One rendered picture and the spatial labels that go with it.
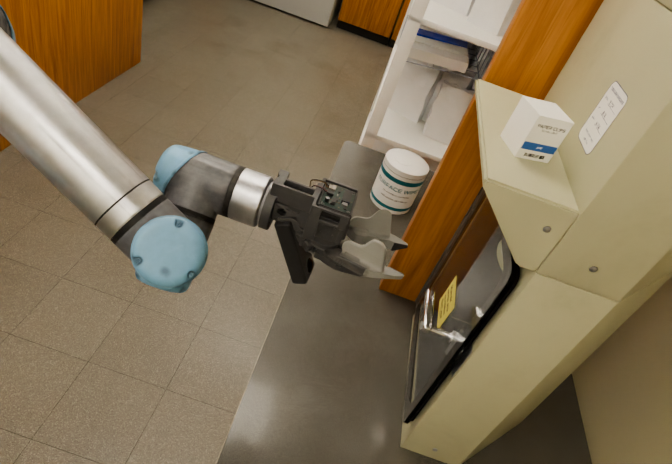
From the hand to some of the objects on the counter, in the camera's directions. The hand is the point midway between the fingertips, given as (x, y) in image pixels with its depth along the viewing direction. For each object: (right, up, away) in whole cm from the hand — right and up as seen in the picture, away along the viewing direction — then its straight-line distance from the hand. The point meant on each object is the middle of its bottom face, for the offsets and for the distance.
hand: (395, 261), depth 71 cm
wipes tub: (+8, +10, +78) cm, 79 cm away
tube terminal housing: (+18, -31, +32) cm, 48 cm away
